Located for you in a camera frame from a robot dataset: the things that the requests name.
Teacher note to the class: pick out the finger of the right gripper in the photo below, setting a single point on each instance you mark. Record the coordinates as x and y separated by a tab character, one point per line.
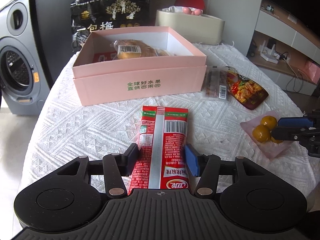
290	134
295	122

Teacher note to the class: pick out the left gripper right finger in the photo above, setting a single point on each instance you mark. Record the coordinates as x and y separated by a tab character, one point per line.
204	167

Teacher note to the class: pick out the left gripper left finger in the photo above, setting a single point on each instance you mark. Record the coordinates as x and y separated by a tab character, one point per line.
116	166

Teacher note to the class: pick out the yellow candied fruit packet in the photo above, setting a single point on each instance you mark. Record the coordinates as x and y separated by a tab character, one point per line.
259	130

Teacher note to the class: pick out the long red sausage packet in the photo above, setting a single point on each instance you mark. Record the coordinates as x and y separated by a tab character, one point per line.
161	165

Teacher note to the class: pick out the maroon chicken snack pouch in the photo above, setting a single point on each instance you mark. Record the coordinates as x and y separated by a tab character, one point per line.
246	91

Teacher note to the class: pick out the clear dark jerky packet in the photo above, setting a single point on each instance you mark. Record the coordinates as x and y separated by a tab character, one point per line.
215	85

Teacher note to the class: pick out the small red snack packet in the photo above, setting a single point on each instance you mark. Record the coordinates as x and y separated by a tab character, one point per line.
107	56

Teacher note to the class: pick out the orange bread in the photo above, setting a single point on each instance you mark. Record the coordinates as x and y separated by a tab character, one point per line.
130	49

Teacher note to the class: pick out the pink paper bag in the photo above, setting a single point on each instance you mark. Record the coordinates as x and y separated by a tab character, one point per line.
312	70

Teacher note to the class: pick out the white woven table cloth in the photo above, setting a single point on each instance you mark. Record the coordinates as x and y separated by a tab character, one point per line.
65	129

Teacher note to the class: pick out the white wifi router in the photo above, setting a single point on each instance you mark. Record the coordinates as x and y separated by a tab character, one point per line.
268	52

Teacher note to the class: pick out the white cabinet shelf unit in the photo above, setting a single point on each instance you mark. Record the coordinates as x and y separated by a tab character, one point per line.
249	22

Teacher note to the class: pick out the pink cardboard box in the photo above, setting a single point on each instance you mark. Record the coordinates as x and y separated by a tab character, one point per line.
119	80

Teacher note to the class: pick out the grey washing machine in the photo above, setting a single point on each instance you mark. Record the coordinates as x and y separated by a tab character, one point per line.
25	80

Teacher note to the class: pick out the cream tissue box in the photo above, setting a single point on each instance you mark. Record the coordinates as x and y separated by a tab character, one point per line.
204	29

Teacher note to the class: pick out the pink bow ornament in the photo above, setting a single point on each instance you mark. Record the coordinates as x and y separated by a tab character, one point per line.
192	11

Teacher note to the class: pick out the black plum snack bag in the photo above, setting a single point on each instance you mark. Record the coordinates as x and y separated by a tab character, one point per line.
88	16

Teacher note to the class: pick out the red round cushion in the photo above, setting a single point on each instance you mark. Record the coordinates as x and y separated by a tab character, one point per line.
198	4

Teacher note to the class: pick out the white tissue paper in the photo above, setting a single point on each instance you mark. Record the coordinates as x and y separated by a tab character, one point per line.
173	9

